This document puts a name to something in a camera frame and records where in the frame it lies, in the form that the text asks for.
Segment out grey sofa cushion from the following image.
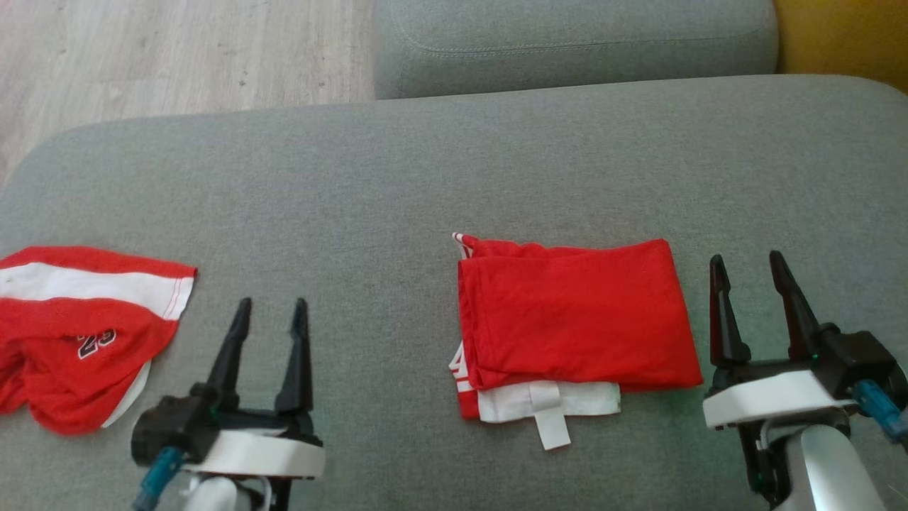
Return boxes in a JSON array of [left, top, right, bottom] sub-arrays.
[[372, 0, 780, 101]]

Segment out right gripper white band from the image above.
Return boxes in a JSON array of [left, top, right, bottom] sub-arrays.
[[701, 249, 860, 499]]

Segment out grey fabric sofa seat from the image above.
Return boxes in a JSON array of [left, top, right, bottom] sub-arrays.
[[0, 74, 908, 511]]

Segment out mustard yellow pillow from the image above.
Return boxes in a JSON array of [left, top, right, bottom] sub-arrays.
[[773, 0, 908, 94]]

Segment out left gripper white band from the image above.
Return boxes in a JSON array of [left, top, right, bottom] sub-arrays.
[[182, 297, 328, 511]]

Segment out red and white jersey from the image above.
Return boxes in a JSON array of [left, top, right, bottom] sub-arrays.
[[448, 232, 705, 451]]

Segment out red shorts with white stripe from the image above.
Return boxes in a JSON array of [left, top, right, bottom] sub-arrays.
[[0, 246, 198, 436]]

